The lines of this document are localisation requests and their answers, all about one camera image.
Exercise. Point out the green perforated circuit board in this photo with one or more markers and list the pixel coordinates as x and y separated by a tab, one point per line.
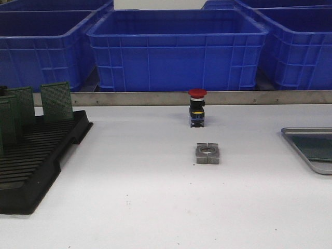
314	148

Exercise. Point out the rear right green circuit board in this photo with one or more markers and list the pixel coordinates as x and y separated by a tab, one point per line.
56	102

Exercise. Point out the rear left green circuit board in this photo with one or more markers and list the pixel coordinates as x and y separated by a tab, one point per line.
25	100

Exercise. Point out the black slotted board rack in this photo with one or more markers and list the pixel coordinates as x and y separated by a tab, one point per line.
29	168

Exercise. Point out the silver metal tray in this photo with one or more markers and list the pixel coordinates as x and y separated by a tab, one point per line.
320	167

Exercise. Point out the far left green circuit board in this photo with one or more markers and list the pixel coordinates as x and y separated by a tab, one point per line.
5	124

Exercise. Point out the red emergency stop button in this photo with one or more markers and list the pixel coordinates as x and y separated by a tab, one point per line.
196	109

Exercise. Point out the grey metal clamp block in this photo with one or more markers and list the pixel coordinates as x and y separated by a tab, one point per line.
207	153

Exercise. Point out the centre blue plastic crate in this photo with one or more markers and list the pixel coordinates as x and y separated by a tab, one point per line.
176	50

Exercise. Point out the blue plastic crate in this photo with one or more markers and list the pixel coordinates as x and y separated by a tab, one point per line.
176	50
297	50
45	47

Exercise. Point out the far right blue crate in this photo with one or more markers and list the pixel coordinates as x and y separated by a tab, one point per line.
253	4

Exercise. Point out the right blue plastic crate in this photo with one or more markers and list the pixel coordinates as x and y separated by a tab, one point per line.
297	50

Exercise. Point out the left blue plastic crate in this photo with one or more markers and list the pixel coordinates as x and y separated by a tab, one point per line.
45	47

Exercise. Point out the far left blue crate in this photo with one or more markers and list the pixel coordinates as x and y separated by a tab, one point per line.
56	5

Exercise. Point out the metal table edge rail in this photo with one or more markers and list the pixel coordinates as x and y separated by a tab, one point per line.
212	98

